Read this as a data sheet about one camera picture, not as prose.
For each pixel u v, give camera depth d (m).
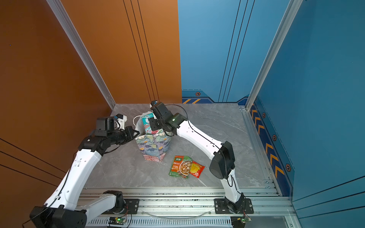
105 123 0.56
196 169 0.85
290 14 0.71
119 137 0.62
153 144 0.77
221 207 0.72
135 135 0.72
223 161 0.46
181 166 0.87
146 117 0.81
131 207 0.73
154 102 0.69
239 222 0.70
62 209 0.38
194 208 0.74
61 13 0.71
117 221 0.71
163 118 0.59
